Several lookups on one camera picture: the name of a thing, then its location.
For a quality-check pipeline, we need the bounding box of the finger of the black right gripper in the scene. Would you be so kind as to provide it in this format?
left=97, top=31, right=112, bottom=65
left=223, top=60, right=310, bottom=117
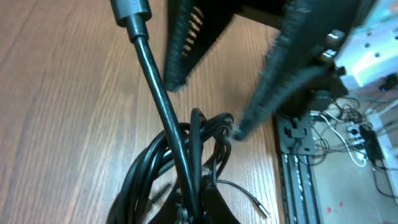
left=163, top=0, right=239, bottom=91
left=232, top=0, right=375, bottom=141

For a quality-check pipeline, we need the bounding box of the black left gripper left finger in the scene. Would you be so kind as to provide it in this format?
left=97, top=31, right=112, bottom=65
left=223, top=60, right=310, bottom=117
left=149, top=183, right=186, bottom=224

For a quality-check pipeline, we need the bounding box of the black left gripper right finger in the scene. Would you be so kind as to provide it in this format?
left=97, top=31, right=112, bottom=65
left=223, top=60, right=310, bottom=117
left=200, top=175, right=239, bottom=224

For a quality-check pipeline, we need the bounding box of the black barrel plug cable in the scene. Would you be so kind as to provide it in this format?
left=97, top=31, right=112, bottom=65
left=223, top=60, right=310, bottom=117
left=201, top=149, right=271, bottom=218

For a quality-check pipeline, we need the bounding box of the black USB-A cable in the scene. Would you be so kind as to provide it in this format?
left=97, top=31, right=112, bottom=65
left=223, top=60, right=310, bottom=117
left=105, top=0, right=236, bottom=224

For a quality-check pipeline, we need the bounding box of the white power strip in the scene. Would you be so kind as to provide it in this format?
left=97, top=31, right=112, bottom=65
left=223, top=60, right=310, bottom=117
left=346, top=121, right=370, bottom=161

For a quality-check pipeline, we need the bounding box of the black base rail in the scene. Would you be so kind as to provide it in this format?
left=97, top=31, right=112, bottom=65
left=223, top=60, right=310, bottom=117
left=274, top=114, right=323, bottom=224

